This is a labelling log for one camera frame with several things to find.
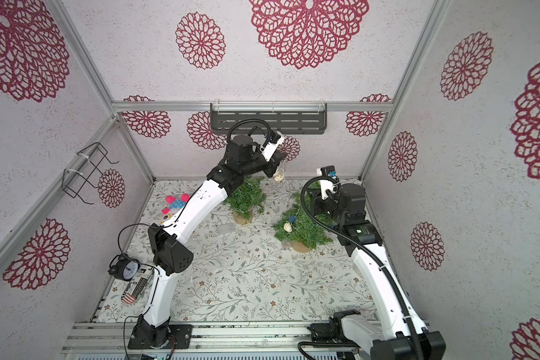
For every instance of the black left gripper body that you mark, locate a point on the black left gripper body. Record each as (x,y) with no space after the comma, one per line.
(260,163)

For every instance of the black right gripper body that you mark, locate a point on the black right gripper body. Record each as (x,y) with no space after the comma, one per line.
(323,197)

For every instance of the clear plastic battery box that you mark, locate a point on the clear plastic battery box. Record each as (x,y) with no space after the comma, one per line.
(226,228)

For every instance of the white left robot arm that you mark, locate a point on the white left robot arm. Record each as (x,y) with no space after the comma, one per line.
(171,257)

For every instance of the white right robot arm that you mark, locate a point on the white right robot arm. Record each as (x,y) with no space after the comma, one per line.
(401,333)

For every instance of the left small green christmas tree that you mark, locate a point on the left small green christmas tree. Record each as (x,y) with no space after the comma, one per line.
(247,201)

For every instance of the small green christmas tree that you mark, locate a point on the small green christmas tree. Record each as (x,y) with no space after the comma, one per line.
(306,235)
(247,201)

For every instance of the right small green christmas tree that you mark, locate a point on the right small green christmas tree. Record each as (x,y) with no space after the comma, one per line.
(306,235)

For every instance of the beige wicker light ball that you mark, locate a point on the beige wicker light ball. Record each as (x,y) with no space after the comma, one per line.
(278,177)

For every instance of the white pink plush toy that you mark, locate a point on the white pink plush toy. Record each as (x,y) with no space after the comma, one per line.
(174,204)

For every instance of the black alarm clock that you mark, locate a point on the black alarm clock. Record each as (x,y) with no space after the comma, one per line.
(123,268)

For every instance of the grey wall shelf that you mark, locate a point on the grey wall shelf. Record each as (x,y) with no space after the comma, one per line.
(288,118)

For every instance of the black wire wall rack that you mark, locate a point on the black wire wall rack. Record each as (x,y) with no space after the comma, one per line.
(74,180)

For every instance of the metal base rail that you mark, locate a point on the metal base rail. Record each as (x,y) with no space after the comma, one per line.
(277,340)

